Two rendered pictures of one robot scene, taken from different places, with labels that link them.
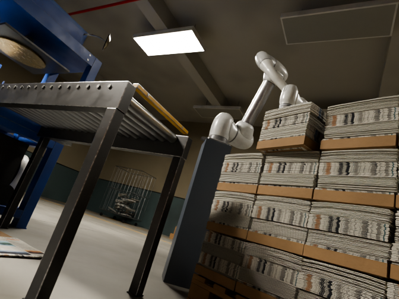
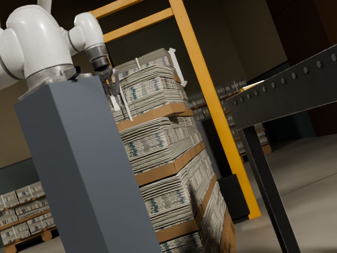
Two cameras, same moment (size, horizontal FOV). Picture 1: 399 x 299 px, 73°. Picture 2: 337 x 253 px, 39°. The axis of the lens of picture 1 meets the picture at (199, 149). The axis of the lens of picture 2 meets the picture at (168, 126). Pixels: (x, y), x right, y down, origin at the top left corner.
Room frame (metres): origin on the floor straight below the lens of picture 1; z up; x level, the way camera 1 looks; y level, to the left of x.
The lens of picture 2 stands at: (2.82, 1.17, 0.73)
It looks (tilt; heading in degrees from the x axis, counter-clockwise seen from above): 2 degrees up; 226
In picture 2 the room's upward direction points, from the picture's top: 20 degrees counter-clockwise
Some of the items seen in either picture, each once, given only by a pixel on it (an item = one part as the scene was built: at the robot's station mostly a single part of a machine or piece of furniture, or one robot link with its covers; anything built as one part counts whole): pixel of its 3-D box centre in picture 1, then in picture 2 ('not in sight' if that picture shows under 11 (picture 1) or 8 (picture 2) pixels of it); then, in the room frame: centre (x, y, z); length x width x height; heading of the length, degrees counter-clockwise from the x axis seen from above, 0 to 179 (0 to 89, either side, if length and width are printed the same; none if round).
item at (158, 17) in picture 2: not in sight; (138, 25); (0.30, -1.37, 1.62); 0.75 x 0.06 x 0.06; 127
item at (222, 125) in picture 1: (222, 126); (35, 41); (1.99, -0.12, 1.17); 0.18 x 0.16 x 0.22; 121
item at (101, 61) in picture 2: not in sight; (103, 69); (1.51, -0.44, 1.12); 0.08 x 0.07 x 0.09; 127
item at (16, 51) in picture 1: (21, 53); not in sight; (2.06, 1.64, 1.30); 0.55 x 0.55 x 0.03; 59
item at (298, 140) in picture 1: (288, 148); (163, 113); (1.28, -0.43, 0.86); 0.29 x 0.16 x 0.04; 32
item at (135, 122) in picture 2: not in sight; (142, 121); (1.34, -0.52, 0.86); 0.28 x 0.06 x 0.04; 32
